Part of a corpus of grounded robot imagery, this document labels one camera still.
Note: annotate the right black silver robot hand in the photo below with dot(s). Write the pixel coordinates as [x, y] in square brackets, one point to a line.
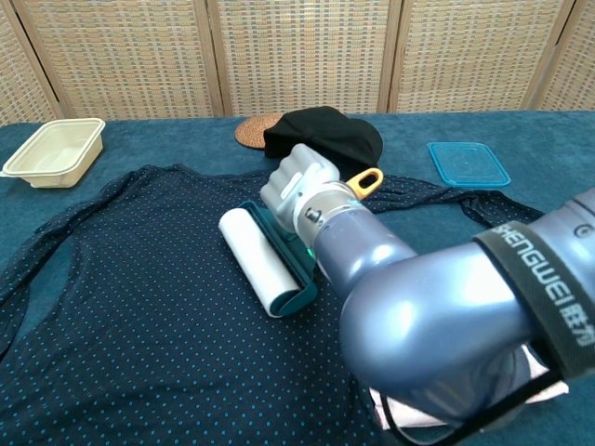
[288, 186]

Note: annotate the blue plastic container lid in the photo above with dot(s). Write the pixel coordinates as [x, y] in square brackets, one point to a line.
[467, 165]

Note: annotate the white paper bag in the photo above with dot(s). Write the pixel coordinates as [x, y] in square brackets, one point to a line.
[386, 409]

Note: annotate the teal blue tablecloth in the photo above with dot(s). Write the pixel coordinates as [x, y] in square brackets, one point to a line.
[162, 139]

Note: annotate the bamboo folding screen panel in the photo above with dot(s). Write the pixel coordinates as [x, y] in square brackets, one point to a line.
[572, 56]
[474, 56]
[302, 56]
[130, 56]
[23, 69]

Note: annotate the navy polka dot shirt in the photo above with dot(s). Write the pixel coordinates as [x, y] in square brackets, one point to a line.
[139, 302]

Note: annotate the round woven brown coaster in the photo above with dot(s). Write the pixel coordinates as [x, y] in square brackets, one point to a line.
[251, 132]

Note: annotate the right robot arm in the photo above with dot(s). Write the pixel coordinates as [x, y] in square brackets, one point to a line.
[418, 302]

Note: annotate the beige rectangular food tray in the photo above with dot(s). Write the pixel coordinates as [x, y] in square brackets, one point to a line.
[51, 153]

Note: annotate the black knit hat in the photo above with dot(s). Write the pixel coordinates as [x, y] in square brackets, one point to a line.
[334, 132]

